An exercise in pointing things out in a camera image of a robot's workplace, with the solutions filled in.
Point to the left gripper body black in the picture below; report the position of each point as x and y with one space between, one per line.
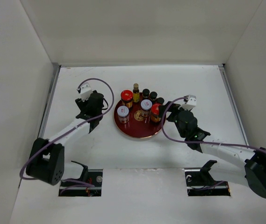
82 104

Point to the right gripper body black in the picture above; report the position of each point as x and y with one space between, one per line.
174 108

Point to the white-lid jar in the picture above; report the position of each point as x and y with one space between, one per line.
145 108
123 114

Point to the red-lid sauce jar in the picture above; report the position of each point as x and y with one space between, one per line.
154 116
127 98

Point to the black-cap spice bottle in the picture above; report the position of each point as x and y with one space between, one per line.
145 93
153 96
160 100

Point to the small yellow-label brown bottle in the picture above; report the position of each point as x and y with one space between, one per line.
136 95

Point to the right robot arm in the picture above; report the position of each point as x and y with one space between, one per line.
249 162

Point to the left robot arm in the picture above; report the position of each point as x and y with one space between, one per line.
47 157

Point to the round red lacquer tray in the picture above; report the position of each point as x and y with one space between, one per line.
137 126

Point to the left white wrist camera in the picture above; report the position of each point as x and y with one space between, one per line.
84 91

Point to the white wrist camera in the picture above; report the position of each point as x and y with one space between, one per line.
190 101
84 91

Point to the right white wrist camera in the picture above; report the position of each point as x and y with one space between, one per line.
190 101

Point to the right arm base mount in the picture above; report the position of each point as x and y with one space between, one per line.
199 182

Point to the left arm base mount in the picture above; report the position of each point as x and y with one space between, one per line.
79 180

